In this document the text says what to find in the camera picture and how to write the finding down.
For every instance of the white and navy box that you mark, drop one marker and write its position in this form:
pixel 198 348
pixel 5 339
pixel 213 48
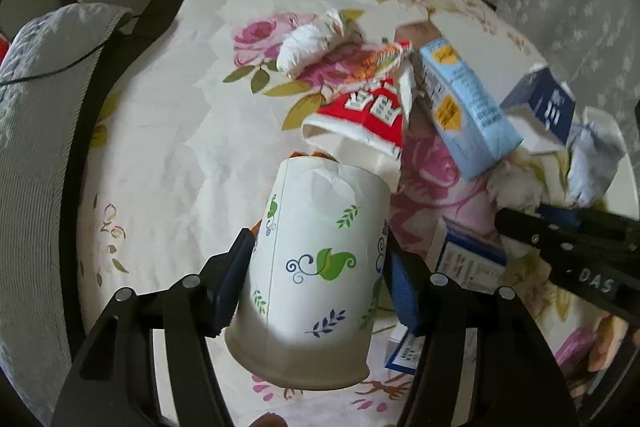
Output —
pixel 540 107

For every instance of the small blue white box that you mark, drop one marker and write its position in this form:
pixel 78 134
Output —
pixel 458 261

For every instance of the floral tablecloth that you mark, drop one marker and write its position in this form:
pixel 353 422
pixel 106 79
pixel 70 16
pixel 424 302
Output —
pixel 184 154

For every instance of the white paper cup leaf print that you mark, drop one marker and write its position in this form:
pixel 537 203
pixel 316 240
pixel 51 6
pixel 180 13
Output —
pixel 306 312

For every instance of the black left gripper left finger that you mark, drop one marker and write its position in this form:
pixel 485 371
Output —
pixel 112 381

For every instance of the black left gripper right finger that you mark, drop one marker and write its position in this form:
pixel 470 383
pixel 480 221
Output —
pixel 481 350

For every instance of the light blue carton box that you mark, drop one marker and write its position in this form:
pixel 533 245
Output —
pixel 469 121

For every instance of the white printed tissue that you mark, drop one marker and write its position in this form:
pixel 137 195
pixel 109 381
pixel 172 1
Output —
pixel 307 44

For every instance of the crumpled grey-white paper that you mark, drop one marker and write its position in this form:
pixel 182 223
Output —
pixel 595 152

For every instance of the crumpled white paper ball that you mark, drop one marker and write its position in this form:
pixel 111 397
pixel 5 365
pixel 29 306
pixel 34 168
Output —
pixel 512 184

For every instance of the white lace curtain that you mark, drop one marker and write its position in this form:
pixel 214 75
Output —
pixel 593 45

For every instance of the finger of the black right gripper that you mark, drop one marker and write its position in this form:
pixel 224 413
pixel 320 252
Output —
pixel 592 254

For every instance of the red snack bag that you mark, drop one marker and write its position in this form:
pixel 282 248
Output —
pixel 370 109

